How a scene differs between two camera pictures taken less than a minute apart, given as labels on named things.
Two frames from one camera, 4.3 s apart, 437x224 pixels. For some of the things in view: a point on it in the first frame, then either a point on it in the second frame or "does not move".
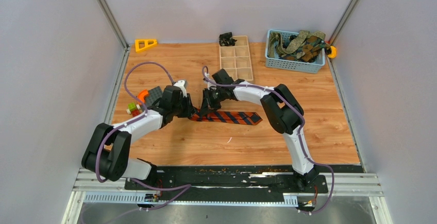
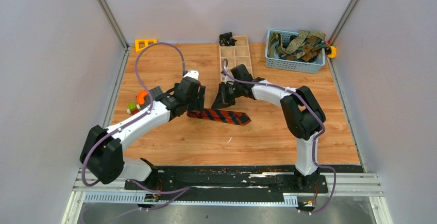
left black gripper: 190,109 to 199,103
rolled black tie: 226,39 does not move
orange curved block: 141,95 does not move
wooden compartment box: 236,59 does not move
